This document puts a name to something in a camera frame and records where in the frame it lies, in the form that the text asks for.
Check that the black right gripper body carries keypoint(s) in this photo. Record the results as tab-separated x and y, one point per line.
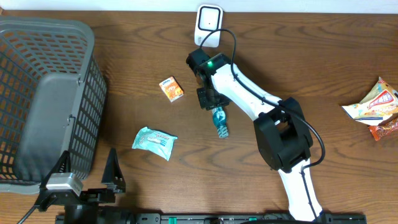
209	98

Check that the small orange snack pack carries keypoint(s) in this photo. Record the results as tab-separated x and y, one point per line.
171	89

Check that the light blue tissue pack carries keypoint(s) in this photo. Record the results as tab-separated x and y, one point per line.
155	141

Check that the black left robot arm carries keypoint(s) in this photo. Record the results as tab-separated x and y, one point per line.
88	212

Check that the blue mouthwash bottle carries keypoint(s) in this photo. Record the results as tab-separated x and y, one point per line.
219	120

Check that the black mounting rail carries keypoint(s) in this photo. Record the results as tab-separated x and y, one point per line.
155	218

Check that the grey plastic shopping basket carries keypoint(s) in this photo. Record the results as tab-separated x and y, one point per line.
52	99

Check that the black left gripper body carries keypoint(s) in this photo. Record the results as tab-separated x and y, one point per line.
88	198

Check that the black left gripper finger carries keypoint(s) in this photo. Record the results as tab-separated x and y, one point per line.
63	165
113	176

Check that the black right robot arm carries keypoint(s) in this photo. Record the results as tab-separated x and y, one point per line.
283	136

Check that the white barcode scanner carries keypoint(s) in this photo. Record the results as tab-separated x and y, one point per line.
209	18

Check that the red chocolate bar wrapper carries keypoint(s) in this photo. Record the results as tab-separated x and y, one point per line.
383	130

